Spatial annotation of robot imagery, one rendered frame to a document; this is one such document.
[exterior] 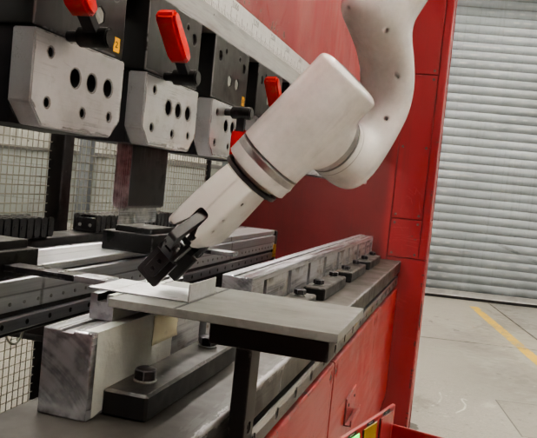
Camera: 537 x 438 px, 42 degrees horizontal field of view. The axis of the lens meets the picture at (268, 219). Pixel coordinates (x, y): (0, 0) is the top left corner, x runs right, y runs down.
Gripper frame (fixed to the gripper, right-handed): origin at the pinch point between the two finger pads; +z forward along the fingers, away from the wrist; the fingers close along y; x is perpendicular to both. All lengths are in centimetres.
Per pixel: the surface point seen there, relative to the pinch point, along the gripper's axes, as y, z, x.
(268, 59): -36.0, -24.1, -21.2
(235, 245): -110, 24, -16
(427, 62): -216, -59, -34
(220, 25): -12.3, -24.0, -21.2
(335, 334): 8.2, -12.1, 19.8
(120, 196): 4.2, -3.0, -8.8
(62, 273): -0.2, 11.4, -9.1
